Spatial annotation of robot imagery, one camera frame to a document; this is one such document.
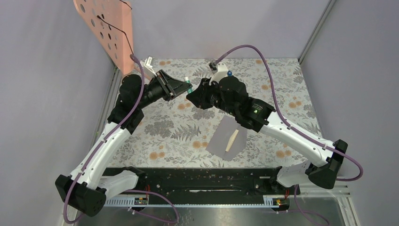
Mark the floral patterned table mat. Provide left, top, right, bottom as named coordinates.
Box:
left=109, top=58, right=321, bottom=168

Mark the purple cable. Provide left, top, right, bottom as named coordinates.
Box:
left=63, top=54, right=180, bottom=225
left=209, top=45, right=364, bottom=226

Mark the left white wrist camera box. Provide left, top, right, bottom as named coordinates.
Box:
left=141, top=56, right=156, bottom=80

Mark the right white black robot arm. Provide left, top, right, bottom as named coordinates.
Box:
left=186, top=76, right=348, bottom=194

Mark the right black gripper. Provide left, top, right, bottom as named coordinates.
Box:
left=187, top=77, right=238, bottom=117

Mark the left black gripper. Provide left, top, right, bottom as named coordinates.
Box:
left=137, top=70, right=193, bottom=109

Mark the pink perforated music stand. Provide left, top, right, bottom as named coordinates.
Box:
left=73, top=0, right=135, bottom=75

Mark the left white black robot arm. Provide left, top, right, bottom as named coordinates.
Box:
left=55, top=70, right=192, bottom=217

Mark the grey lavender envelope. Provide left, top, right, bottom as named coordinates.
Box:
left=206, top=116, right=247, bottom=161

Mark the beige lined letter paper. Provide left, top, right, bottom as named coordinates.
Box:
left=225, top=129, right=239, bottom=152

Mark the white slotted cable duct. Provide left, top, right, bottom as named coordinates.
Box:
left=104, top=195, right=290, bottom=210

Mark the black cord on stand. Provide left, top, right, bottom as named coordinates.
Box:
left=96, top=0, right=136, bottom=61

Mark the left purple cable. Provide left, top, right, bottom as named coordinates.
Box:
left=63, top=54, right=180, bottom=225

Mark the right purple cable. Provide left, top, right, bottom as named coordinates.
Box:
left=209, top=45, right=364, bottom=226

